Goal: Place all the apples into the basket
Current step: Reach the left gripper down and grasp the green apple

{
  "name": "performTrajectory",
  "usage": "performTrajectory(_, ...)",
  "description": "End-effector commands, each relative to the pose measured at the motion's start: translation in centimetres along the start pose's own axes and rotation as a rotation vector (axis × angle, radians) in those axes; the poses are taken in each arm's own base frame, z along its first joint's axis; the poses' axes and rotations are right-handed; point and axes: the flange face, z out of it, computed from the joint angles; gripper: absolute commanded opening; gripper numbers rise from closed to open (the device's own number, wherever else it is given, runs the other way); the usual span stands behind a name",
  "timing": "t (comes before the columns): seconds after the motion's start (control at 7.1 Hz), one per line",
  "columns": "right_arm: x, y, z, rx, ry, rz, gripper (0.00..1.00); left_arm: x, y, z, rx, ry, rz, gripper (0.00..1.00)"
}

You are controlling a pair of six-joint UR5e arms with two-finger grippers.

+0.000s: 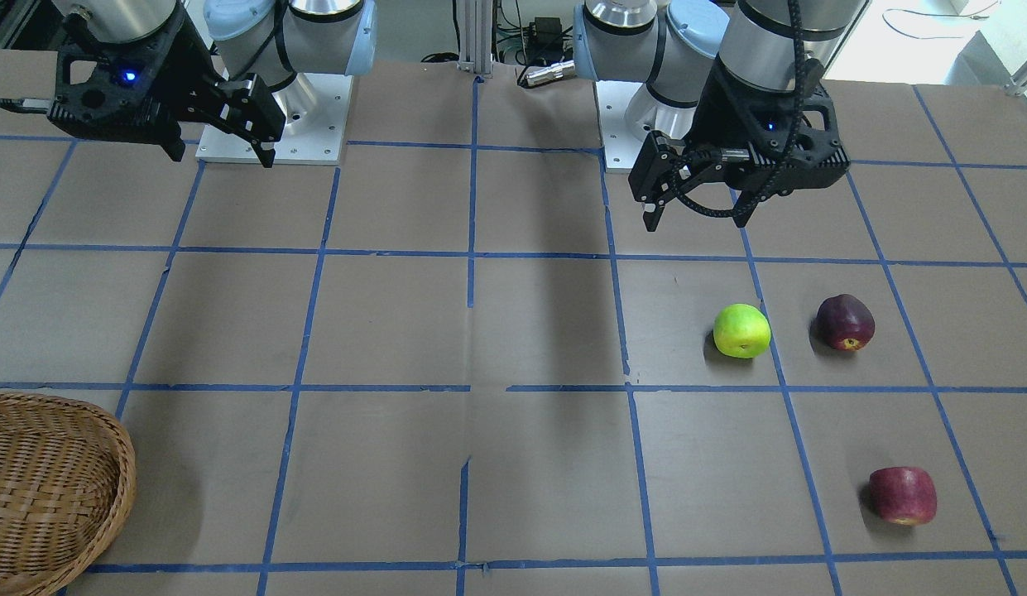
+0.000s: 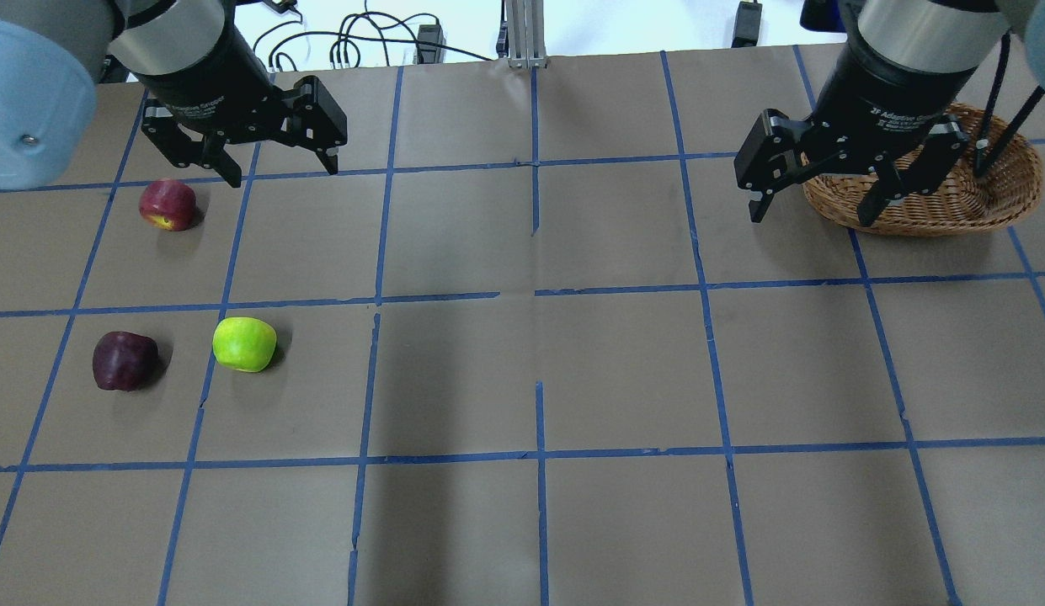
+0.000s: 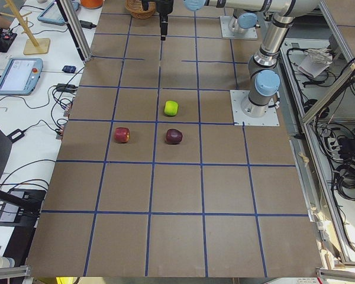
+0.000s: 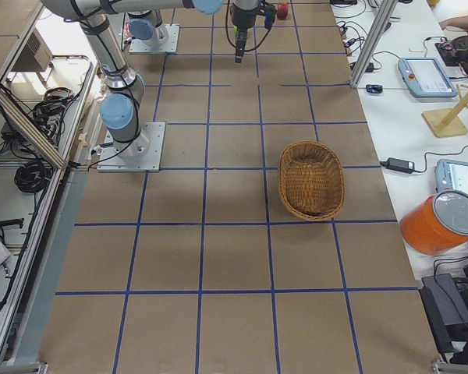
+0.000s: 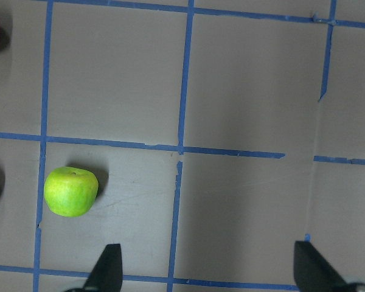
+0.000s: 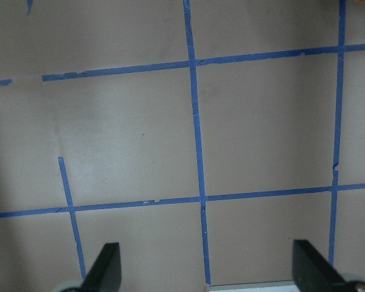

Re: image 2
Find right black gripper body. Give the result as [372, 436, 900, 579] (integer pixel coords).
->
[804, 34, 969, 173]

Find green apple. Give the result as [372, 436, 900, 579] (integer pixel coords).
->
[211, 316, 277, 373]

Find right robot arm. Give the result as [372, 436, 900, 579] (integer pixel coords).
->
[733, 1, 1045, 227]

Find dark red apple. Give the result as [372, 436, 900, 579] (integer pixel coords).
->
[92, 331, 160, 391]

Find wicker basket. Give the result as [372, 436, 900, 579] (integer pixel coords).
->
[803, 134, 1044, 237]

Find aluminium frame post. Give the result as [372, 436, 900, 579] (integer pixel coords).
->
[500, 0, 548, 69]

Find black power adapter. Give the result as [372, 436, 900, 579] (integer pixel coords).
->
[413, 23, 445, 65]

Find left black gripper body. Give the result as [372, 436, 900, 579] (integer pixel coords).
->
[133, 17, 282, 150]

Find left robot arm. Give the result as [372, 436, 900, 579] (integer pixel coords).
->
[0, 1, 348, 189]

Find red yellow apple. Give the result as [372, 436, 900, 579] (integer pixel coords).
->
[138, 179, 198, 231]

